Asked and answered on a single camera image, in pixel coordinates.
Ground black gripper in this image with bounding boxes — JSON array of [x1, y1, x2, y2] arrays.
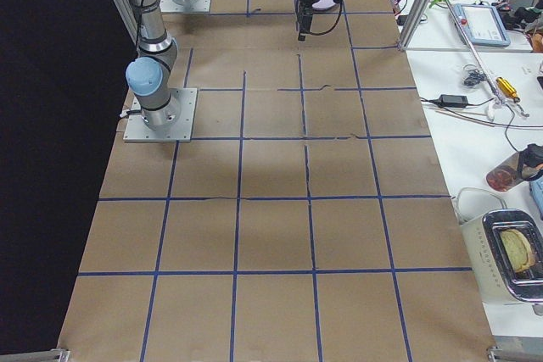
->
[[296, 0, 315, 42]]

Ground lavender round plate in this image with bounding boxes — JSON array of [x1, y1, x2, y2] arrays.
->
[[312, 0, 339, 13]]

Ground long grabber stick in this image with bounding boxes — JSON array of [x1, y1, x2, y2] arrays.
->
[[430, 0, 529, 119]]

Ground blue teach pendant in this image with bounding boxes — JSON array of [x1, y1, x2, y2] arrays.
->
[[452, 3, 511, 47]]

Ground black power adapter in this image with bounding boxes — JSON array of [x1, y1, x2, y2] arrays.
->
[[438, 94, 469, 109]]

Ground yellow tool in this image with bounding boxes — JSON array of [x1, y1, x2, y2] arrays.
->
[[495, 77, 520, 103]]

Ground white toaster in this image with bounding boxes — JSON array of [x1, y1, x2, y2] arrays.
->
[[461, 209, 542, 308]]

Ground bread slice in toaster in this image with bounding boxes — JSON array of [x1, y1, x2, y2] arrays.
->
[[500, 229, 535, 273]]

